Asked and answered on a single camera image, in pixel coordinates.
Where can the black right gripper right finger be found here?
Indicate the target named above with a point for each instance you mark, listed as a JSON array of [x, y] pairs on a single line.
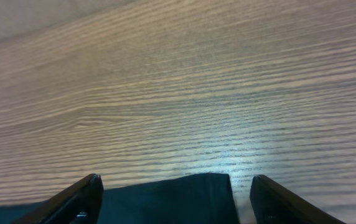
[[274, 204]]

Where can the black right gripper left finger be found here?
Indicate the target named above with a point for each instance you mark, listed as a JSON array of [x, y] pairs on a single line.
[[80, 203]]

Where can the black t-shirt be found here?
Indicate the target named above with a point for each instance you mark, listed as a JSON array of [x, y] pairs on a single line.
[[199, 198]]

